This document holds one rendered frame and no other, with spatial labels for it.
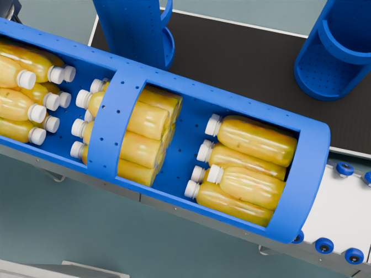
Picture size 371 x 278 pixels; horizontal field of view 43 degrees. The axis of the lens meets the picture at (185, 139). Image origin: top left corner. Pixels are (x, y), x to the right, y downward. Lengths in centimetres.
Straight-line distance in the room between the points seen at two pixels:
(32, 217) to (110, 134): 133
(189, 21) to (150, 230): 97
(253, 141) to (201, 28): 127
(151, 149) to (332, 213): 51
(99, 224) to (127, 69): 125
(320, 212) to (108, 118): 61
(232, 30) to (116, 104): 136
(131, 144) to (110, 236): 117
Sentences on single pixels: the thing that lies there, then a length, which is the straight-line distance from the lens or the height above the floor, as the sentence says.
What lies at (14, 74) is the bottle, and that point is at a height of 118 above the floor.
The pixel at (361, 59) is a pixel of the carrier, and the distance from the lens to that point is 182.
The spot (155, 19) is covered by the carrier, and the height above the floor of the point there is 66.
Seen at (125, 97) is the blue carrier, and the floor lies 123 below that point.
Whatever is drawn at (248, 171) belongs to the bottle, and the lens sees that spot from 104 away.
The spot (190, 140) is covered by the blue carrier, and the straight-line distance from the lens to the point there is 123.
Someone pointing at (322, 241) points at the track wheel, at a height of 98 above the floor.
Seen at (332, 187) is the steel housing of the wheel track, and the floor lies 93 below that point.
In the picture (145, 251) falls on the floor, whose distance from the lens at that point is 216.
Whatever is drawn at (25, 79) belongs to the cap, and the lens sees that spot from 112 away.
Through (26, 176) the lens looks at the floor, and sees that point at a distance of 231.
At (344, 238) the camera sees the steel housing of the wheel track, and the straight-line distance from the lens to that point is 129.
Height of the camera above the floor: 215
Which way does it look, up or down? 75 degrees down
